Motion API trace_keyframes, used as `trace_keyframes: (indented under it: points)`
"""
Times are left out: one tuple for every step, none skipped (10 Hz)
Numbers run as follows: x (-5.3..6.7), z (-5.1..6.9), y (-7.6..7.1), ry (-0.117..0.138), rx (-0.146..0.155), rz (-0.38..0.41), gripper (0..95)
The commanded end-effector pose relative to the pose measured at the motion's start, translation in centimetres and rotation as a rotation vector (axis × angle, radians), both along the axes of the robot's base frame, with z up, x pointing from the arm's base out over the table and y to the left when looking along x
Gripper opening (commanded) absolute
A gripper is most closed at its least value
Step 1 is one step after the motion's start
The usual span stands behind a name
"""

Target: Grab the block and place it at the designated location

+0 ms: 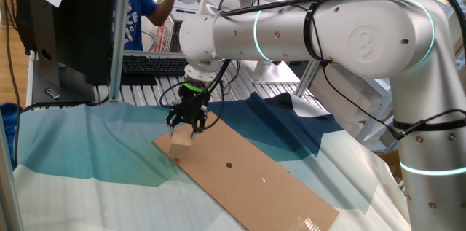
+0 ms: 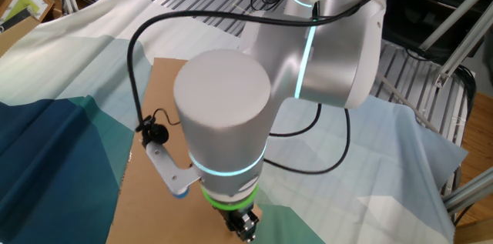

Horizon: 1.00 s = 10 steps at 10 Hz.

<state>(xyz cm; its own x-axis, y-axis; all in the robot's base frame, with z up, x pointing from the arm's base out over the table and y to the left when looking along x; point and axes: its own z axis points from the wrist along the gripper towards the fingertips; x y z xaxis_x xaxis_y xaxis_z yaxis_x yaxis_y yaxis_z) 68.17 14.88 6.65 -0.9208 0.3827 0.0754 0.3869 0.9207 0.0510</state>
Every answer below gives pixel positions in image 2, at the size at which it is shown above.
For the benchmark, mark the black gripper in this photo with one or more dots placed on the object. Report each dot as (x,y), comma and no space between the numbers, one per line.
(237,214)

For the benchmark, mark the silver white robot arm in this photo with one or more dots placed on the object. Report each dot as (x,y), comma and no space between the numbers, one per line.
(223,101)

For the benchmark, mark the brown cardboard sheet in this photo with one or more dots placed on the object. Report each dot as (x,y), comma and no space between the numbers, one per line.
(154,217)

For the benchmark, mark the blue green white cloth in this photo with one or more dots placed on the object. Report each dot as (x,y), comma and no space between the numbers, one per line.
(366,178)

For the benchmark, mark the black bulky equipment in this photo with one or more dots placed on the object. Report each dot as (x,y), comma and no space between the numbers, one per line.
(423,5)

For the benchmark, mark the brown cardboard box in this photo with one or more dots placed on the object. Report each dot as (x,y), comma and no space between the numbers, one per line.
(15,34)

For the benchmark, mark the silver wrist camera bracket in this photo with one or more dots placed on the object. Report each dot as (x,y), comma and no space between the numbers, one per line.
(169,171)

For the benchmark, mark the aluminium frame strut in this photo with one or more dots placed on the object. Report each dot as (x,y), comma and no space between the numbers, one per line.
(470,194)
(454,15)
(462,53)

